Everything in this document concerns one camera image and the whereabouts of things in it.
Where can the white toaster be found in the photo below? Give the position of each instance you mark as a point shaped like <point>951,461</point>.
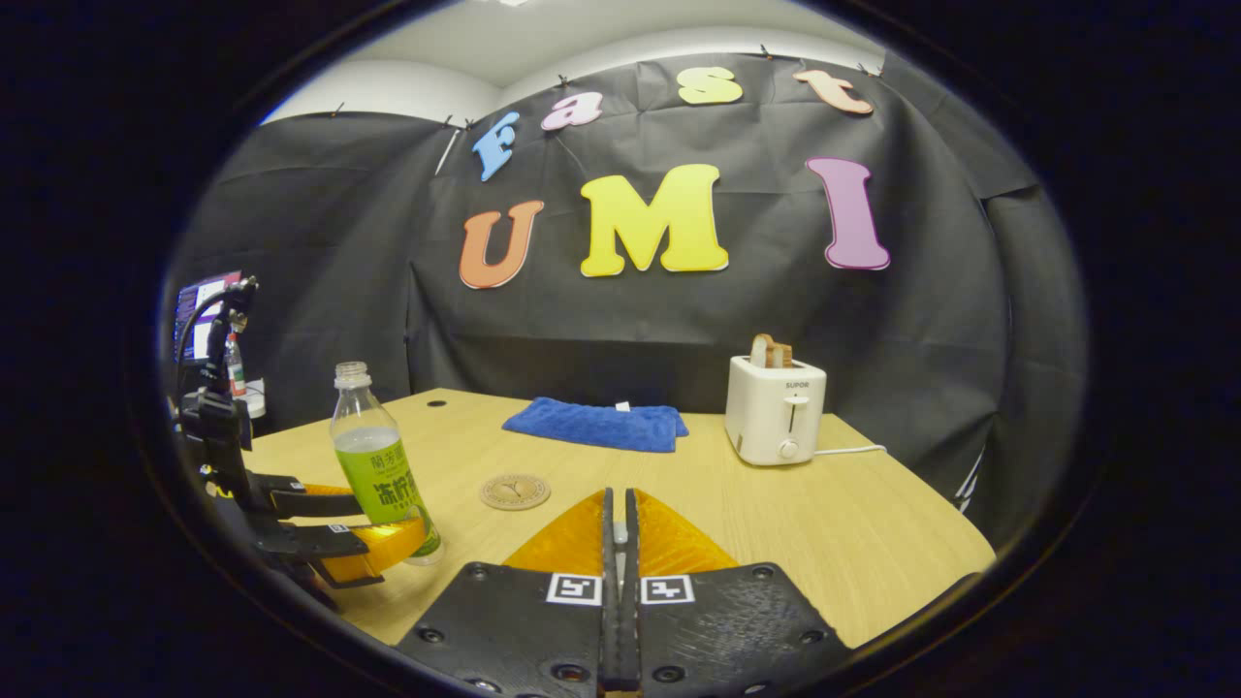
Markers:
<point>771,417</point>

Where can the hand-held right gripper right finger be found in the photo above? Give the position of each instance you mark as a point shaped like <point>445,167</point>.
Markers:
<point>717,630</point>

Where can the round wooden coaster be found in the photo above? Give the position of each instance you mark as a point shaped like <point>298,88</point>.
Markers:
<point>515,491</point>

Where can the blue folded towel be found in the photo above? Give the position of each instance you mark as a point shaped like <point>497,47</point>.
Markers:
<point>591,425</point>

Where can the toast slice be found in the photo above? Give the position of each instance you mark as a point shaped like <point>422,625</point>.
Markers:
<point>771,351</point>

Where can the small red label bottle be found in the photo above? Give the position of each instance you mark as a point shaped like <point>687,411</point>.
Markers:
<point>235,373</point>

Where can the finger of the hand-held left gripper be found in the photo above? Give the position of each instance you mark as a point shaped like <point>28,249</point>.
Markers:
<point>310,543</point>
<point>315,502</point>

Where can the green label water bottle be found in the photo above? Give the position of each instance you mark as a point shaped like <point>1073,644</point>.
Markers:
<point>378,465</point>

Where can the white side table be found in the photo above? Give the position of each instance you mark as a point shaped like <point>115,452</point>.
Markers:
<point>255,399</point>

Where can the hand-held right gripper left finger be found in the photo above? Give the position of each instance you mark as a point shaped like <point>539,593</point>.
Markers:
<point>524,630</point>

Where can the computer monitor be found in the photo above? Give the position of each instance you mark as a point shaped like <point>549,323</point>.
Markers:
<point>194,301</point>

